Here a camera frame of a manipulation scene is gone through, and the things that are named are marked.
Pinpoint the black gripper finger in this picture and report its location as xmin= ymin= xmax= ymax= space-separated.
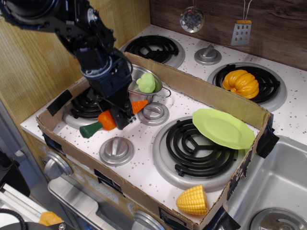
xmin=110 ymin=103 xmax=135 ymax=130

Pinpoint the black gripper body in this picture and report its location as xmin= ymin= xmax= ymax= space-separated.
xmin=81 ymin=55 xmax=132 ymax=112

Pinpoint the orange toy carrot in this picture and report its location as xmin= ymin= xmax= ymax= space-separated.
xmin=79 ymin=100 xmax=148 ymax=138

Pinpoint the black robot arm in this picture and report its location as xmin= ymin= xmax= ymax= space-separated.
xmin=0 ymin=0 xmax=135 ymax=130

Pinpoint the light green plastic plate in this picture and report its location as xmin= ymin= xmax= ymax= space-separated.
xmin=192 ymin=109 xmax=255 ymax=150

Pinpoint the silver centre stove knob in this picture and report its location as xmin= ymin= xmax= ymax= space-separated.
xmin=137 ymin=102 xmax=169 ymax=126

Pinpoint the silver stove knob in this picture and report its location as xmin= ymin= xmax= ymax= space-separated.
xmin=194 ymin=45 xmax=222 ymax=65
xmin=99 ymin=137 xmax=134 ymax=167
xmin=137 ymin=102 xmax=169 ymax=126

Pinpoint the small steel pot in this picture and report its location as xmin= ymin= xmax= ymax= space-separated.
xmin=128 ymin=64 xmax=171 ymax=104

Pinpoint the green toy lettuce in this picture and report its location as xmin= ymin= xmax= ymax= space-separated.
xmin=136 ymin=73 xmax=156 ymax=93

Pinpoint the silver front stove knob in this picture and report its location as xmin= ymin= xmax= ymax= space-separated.
xmin=99 ymin=137 xmax=134 ymax=167

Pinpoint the front left black burner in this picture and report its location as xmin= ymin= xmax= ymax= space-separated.
xmin=69 ymin=88 xmax=102 ymax=119

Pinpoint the back left black burner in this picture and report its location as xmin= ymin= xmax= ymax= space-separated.
xmin=123 ymin=35 xmax=179 ymax=63

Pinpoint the brown cardboard fence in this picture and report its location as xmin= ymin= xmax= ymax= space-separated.
xmin=37 ymin=53 xmax=273 ymax=230

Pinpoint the front right black burner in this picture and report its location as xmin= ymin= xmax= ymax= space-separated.
xmin=166 ymin=119 xmax=238 ymax=177

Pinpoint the silver oven knob left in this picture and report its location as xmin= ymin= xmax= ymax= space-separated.
xmin=44 ymin=151 xmax=73 ymax=180

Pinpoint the silver oven knob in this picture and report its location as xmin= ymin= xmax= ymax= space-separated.
xmin=131 ymin=210 xmax=165 ymax=230
xmin=44 ymin=151 xmax=73 ymax=180

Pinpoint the hanging steel skimmer ladle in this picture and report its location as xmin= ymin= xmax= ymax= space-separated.
xmin=179 ymin=0 xmax=204 ymax=33

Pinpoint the silver back stove knob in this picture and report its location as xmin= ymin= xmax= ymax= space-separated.
xmin=194 ymin=45 xmax=222 ymax=65

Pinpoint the silver oven knob right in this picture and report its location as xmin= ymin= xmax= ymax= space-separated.
xmin=131 ymin=210 xmax=165 ymax=230

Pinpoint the yellow toy corn cob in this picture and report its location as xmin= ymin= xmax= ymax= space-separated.
xmin=176 ymin=184 xmax=209 ymax=216

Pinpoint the orange toy pumpkin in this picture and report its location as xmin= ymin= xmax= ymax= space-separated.
xmin=222 ymin=69 xmax=260 ymax=99

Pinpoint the orange object bottom left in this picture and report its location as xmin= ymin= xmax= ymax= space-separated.
xmin=38 ymin=211 xmax=63 ymax=226

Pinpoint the hanging metal spatula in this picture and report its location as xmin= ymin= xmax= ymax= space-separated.
xmin=231 ymin=0 xmax=252 ymax=46

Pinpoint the grey toy sink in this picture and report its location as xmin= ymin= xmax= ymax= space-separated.
xmin=228 ymin=136 xmax=307 ymax=230

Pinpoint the silver oven door handle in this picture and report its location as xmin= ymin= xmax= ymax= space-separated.
xmin=48 ymin=177 xmax=133 ymax=230

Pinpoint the black cable bottom left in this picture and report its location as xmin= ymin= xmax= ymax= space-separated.
xmin=0 ymin=208 xmax=27 ymax=230

